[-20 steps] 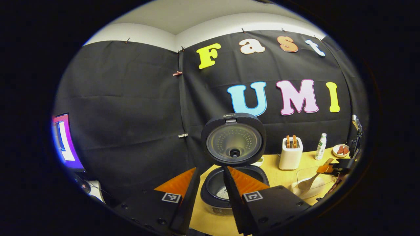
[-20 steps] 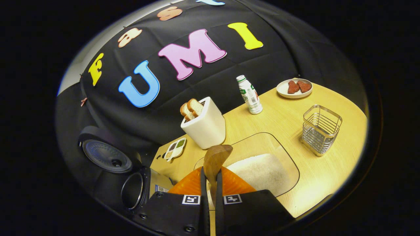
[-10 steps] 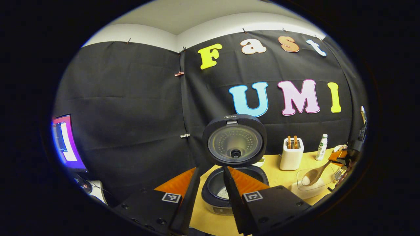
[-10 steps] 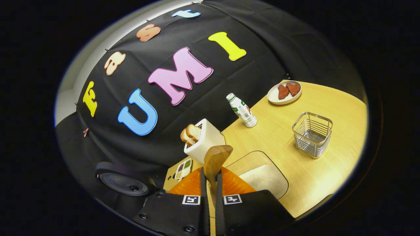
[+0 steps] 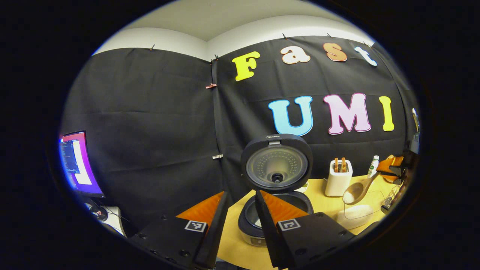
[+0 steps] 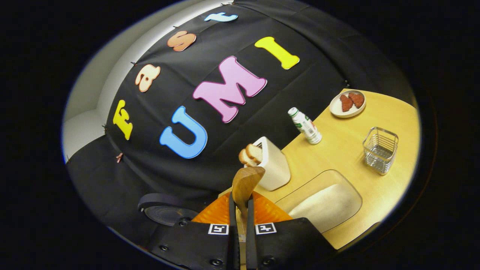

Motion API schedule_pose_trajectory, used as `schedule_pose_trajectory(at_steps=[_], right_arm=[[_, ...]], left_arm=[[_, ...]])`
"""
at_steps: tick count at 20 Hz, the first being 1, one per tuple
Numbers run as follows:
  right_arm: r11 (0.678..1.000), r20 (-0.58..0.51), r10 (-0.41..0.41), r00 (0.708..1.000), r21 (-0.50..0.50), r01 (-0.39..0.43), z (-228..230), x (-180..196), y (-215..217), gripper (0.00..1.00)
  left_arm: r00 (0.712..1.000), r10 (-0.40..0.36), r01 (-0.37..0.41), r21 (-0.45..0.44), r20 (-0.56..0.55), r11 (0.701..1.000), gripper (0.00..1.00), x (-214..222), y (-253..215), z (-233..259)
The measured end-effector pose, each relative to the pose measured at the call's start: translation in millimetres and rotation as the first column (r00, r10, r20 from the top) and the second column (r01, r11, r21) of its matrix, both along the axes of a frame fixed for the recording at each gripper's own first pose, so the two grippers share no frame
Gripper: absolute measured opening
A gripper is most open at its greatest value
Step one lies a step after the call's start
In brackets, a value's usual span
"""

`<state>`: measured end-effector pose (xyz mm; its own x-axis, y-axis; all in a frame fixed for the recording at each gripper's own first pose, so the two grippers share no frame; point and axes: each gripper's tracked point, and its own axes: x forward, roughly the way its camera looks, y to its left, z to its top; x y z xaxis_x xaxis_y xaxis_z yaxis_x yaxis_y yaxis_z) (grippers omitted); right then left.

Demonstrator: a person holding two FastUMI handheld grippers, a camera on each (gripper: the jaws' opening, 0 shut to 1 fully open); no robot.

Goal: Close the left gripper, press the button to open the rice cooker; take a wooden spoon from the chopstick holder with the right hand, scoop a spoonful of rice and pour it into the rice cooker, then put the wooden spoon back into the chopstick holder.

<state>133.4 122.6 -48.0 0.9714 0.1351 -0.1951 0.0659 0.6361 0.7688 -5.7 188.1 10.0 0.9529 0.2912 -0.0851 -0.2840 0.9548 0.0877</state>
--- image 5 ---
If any computer monitor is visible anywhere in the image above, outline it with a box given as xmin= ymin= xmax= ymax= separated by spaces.
xmin=59 ymin=130 xmax=106 ymax=198

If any clear plastic rice container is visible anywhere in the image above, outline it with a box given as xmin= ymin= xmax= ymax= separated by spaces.
xmin=336 ymin=190 xmax=387 ymax=230

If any white side table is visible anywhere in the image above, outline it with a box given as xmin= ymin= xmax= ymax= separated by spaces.
xmin=99 ymin=205 xmax=128 ymax=237

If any black backdrop cloth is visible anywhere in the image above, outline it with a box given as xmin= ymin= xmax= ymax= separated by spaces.
xmin=60 ymin=36 xmax=420 ymax=237

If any dark grey rice cooker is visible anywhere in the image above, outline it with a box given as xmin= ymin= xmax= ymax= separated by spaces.
xmin=238 ymin=134 xmax=314 ymax=247

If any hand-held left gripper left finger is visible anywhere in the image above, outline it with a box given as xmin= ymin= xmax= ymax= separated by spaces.
xmin=129 ymin=191 xmax=233 ymax=269

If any wooden spoon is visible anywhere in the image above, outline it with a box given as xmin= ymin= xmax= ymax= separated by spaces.
xmin=342 ymin=171 xmax=381 ymax=205

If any white milk bottle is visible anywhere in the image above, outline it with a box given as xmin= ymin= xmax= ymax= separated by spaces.
xmin=367 ymin=155 xmax=380 ymax=179

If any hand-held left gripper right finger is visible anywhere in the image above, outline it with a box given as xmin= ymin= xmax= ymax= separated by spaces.
xmin=255 ymin=190 xmax=356 ymax=270

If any white toaster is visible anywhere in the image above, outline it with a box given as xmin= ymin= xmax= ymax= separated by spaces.
xmin=325 ymin=159 xmax=353 ymax=197

